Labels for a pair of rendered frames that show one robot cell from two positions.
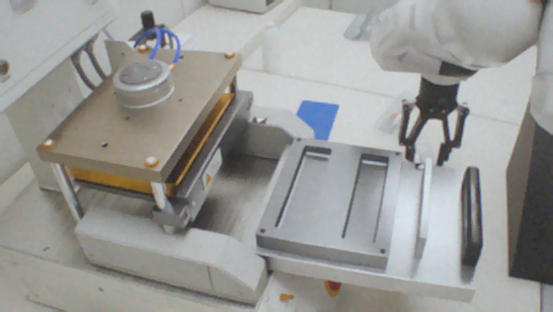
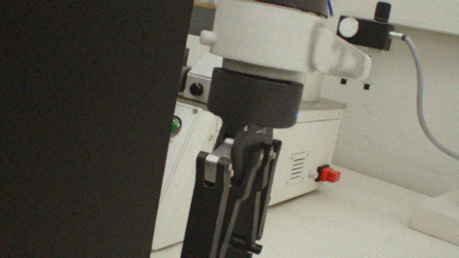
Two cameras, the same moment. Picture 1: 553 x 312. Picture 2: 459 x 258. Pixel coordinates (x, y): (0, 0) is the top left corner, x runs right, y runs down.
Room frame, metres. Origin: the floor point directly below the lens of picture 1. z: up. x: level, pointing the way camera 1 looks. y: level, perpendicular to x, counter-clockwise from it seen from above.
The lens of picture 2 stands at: (0.83, -0.77, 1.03)
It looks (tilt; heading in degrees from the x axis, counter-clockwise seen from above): 10 degrees down; 103
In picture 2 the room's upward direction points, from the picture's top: 11 degrees clockwise
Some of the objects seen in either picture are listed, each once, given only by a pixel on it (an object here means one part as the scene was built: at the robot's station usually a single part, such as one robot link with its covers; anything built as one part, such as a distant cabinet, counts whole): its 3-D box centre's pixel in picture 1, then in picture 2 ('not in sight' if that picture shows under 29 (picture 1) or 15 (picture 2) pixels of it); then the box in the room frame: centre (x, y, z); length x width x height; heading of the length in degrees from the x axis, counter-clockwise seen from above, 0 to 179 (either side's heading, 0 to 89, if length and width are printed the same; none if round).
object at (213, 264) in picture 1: (168, 254); not in sight; (0.39, 0.15, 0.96); 0.25 x 0.05 x 0.07; 73
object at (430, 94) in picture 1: (436, 97); (248, 127); (0.74, -0.30, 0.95); 0.08 x 0.08 x 0.09
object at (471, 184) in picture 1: (471, 211); not in sight; (0.41, -0.25, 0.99); 0.15 x 0.02 x 0.04; 163
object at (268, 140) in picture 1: (241, 128); (248, 77); (0.65, 0.06, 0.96); 0.26 x 0.05 x 0.07; 73
